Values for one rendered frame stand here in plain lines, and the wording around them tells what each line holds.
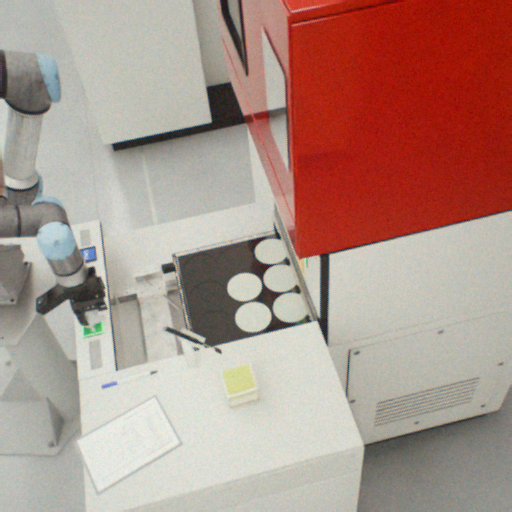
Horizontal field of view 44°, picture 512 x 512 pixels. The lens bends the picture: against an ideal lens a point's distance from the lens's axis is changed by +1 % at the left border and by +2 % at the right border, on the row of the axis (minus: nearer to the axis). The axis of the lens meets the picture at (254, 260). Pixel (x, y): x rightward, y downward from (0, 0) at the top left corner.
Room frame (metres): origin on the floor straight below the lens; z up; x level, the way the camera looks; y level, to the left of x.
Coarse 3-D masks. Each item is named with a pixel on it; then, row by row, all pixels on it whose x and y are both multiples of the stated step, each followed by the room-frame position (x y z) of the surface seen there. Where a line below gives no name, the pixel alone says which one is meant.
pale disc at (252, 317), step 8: (248, 304) 1.03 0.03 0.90; (256, 304) 1.02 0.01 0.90; (240, 312) 1.00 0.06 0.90; (248, 312) 1.00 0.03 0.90; (256, 312) 1.00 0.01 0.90; (264, 312) 0.99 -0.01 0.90; (240, 320) 0.98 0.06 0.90; (248, 320) 0.97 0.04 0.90; (256, 320) 0.97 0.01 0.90; (264, 320) 0.97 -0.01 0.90; (248, 328) 0.95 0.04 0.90; (256, 328) 0.94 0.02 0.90; (264, 328) 0.94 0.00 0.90
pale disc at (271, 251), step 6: (270, 240) 1.26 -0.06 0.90; (276, 240) 1.25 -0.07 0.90; (258, 246) 1.24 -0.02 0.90; (264, 246) 1.23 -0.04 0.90; (270, 246) 1.23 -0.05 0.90; (276, 246) 1.23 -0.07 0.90; (282, 246) 1.23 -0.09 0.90; (258, 252) 1.21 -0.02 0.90; (264, 252) 1.21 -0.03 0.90; (270, 252) 1.21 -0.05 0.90; (276, 252) 1.20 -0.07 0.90; (282, 252) 1.20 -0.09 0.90; (258, 258) 1.19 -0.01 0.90; (264, 258) 1.19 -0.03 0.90; (270, 258) 1.18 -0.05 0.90; (276, 258) 1.18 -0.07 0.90; (282, 258) 1.18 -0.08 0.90
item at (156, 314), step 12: (156, 300) 1.10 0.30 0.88; (144, 312) 1.06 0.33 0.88; (156, 312) 1.05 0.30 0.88; (168, 312) 1.05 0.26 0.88; (144, 324) 1.02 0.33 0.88; (156, 324) 1.01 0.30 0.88; (168, 324) 1.01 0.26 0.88; (156, 336) 0.97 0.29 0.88; (168, 336) 0.97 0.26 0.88; (156, 348) 0.93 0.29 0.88; (168, 348) 0.93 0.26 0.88
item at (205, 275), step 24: (264, 240) 1.26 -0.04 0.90; (192, 264) 1.20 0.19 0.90; (216, 264) 1.19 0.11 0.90; (240, 264) 1.18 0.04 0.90; (264, 264) 1.16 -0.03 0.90; (288, 264) 1.15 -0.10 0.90; (192, 288) 1.11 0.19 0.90; (216, 288) 1.10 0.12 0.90; (264, 288) 1.08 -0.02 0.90; (192, 312) 1.02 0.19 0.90; (216, 312) 1.01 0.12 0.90; (216, 336) 0.93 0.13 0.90; (240, 336) 0.92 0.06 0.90
